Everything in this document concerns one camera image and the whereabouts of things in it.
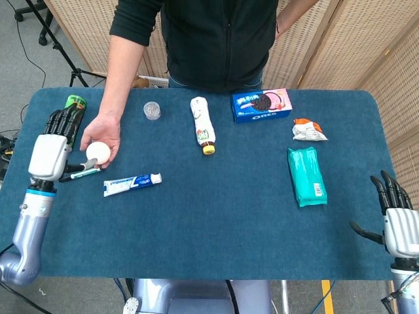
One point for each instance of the white bottle yellow cap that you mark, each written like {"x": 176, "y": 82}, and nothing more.
{"x": 202, "y": 122}

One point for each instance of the crumpled white orange snack packet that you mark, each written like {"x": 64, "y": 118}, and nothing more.
{"x": 307, "y": 131}

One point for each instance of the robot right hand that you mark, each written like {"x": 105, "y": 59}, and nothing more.
{"x": 402, "y": 232}

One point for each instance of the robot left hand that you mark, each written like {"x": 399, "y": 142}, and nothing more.
{"x": 49, "y": 157}

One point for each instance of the green white marker pen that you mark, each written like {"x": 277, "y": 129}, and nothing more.
{"x": 82, "y": 173}

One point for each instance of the blue white toothpaste tube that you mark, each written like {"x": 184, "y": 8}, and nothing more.
{"x": 131, "y": 184}

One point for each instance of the person left forearm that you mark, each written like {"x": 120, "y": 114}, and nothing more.
{"x": 289, "y": 16}

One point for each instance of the person right hand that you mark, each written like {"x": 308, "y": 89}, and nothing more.
{"x": 104, "y": 131}

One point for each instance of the small clear plastic jar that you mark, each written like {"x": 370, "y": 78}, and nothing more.
{"x": 152, "y": 110}

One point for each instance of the teal wet wipes pack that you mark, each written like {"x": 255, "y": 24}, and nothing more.
{"x": 307, "y": 176}

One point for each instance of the person right forearm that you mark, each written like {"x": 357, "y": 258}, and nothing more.
{"x": 121, "y": 72}

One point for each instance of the silver blue robot torso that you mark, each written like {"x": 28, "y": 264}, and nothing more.
{"x": 196, "y": 297}

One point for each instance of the black tripod stand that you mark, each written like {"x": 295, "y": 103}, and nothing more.
{"x": 63, "y": 55}

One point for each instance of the green Pringles can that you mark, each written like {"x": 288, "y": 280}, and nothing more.
{"x": 77, "y": 100}

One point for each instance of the blue Oreo cookie box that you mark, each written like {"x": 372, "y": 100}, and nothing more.
{"x": 262, "y": 106}

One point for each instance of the blue felt table mat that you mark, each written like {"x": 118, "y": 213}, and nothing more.
{"x": 209, "y": 229}

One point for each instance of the yellow floor tape strip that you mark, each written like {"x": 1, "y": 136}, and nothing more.
{"x": 327, "y": 297}

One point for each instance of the white plastic basket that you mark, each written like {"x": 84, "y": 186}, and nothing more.
{"x": 158, "y": 81}

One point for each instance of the black office chair base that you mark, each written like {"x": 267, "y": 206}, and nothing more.
{"x": 46, "y": 29}

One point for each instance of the metal table leg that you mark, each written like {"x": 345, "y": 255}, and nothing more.
{"x": 284, "y": 297}

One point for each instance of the white round ball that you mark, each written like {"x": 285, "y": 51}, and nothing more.
{"x": 98, "y": 152}

